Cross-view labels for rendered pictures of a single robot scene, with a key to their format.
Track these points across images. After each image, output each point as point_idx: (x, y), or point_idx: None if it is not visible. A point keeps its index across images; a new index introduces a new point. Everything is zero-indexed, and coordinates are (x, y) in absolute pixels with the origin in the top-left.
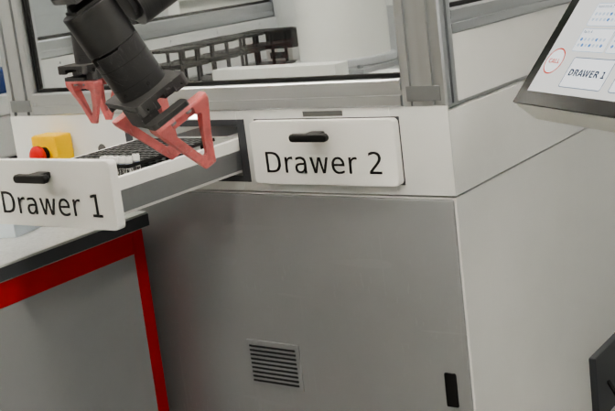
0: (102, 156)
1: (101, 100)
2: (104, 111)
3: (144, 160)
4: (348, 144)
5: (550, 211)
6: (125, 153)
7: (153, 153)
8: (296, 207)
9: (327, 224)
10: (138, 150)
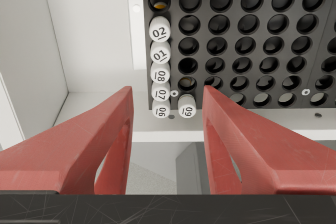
0: (152, 39)
1: (217, 129)
2: (207, 109)
3: (200, 108)
4: None
5: None
6: None
7: (278, 77)
8: (332, 140)
9: None
10: None
